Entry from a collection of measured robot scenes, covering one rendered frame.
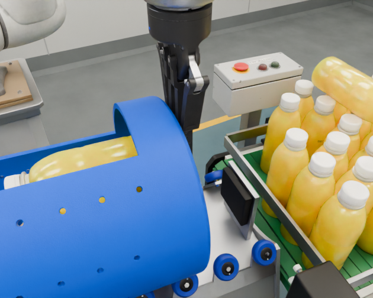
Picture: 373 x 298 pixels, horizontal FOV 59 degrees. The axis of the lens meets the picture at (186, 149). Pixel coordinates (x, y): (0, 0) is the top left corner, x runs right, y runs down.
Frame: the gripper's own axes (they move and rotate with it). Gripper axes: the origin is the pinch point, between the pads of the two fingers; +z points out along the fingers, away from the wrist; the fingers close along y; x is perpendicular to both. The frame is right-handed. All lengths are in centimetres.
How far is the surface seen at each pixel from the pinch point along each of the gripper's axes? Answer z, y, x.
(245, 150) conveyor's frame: 26.3, 19.4, -25.3
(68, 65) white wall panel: 114, 276, 12
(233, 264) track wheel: 19.1, -12.5, -4.3
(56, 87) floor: 116, 242, 26
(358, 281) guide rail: 18.8, -22.7, -21.4
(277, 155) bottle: 10.1, 0.1, -19.4
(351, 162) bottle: 11.1, -6.0, -32.2
